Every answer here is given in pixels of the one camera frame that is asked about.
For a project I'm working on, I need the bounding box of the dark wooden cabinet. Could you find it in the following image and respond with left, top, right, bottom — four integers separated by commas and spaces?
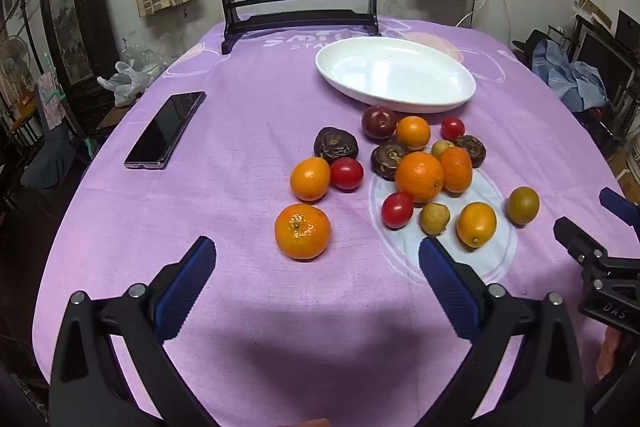
37, 0, 123, 108

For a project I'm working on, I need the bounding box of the oval orange kumquat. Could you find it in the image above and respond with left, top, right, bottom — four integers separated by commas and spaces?
456, 201, 498, 249
290, 157, 332, 202

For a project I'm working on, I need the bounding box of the white oval plate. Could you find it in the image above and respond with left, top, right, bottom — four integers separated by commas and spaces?
315, 38, 477, 114

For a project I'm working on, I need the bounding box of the tangerine with green stem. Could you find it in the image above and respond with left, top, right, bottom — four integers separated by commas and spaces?
274, 203, 332, 261

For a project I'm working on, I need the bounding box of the purple printed tablecloth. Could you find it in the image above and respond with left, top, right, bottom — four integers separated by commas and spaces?
31, 18, 640, 427

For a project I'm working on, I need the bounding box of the red cherry tomato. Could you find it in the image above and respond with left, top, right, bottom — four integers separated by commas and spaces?
330, 157, 365, 191
441, 117, 466, 142
381, 192, 415, 229

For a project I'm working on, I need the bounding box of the green yellow kumquat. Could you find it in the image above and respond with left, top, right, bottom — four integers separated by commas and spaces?
507, 186, 541, 226

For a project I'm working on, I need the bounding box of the white cable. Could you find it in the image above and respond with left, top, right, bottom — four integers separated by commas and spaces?
455, 0, 493, 28

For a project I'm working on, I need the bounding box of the blue cloth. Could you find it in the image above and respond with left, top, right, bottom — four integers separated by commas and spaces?
531, 38, 610, 112

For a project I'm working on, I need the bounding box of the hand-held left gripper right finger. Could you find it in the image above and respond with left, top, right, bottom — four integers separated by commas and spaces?
418, 237, 586, 427

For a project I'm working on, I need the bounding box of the black monitor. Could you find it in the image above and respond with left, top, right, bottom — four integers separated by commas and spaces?
575, 29, 640, 95

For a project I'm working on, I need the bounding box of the person's right hand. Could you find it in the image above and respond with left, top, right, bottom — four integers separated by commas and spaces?
596, 326, 624, 381

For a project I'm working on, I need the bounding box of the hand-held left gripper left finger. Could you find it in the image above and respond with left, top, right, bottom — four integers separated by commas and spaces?
48, 235, 221, 427

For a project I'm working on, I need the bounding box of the white plastic bag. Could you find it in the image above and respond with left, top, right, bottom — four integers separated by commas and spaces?
97, 61, 157, 108

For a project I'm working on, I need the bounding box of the dark red plum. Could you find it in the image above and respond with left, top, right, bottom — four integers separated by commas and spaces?
361, 105, 398, 140

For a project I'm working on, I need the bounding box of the dark brown water chestnut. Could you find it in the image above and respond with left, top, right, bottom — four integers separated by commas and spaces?
454, 135, 487, 168
370, 142, 408, 181
313, 127, 359, 164

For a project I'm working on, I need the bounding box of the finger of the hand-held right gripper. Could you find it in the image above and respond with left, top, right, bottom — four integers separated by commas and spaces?
599, 187, 640, 229
553, 216, 609, 266

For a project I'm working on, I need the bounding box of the cardboard box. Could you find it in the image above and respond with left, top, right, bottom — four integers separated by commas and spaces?
607, 146, 640, 188

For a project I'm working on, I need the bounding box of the black hat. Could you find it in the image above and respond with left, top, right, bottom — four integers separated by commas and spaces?
512, 29, 551, 62

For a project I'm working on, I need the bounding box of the large round orange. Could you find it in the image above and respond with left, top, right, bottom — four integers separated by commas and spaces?
394, 151, 445, 203

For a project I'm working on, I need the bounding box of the black smartphone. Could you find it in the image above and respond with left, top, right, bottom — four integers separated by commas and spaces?
124, 91, 207, 170

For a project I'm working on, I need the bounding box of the standing fan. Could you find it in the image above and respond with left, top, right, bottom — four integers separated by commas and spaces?
0, 36, 27, 84

